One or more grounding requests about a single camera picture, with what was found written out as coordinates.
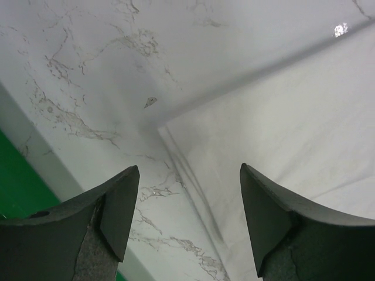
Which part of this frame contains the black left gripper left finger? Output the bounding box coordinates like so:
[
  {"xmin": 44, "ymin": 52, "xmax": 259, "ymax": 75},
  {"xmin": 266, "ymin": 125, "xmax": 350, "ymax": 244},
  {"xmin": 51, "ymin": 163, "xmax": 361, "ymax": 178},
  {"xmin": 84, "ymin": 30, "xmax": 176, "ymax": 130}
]
[{"xmin": 1, "ymin": 166, "xmax": 139, "ymax": 280}]

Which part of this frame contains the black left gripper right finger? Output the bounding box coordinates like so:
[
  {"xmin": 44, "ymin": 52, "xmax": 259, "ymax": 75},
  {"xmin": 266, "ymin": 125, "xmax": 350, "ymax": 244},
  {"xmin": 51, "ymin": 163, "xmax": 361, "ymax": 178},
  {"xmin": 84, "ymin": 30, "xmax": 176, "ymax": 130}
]
[{"xmin": 240, "ymin": 164, "xmax": 374, "ymax": 280}]

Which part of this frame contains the white t shirt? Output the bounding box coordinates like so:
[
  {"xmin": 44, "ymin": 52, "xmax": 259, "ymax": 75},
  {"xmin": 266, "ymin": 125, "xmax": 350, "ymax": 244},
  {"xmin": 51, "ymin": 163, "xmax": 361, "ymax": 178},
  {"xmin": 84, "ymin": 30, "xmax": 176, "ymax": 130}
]
[{"xmin": 159, "ymin": 25, "xmax": 374, "ymax": 280}]

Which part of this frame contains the green plastic basket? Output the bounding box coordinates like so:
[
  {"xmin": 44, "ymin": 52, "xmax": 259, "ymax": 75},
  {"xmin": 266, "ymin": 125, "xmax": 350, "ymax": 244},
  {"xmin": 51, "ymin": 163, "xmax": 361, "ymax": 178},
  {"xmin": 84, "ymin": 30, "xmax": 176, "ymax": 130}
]
[{"xmin": 1, "ymin": 133, "xmax": 60, "ymax": 221}]

